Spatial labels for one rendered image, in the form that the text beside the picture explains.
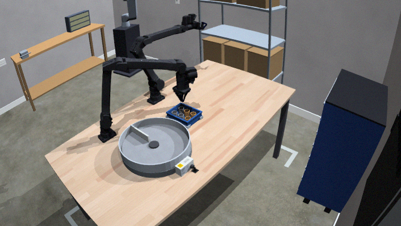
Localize blue crate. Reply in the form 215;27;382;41
166;103;203;126

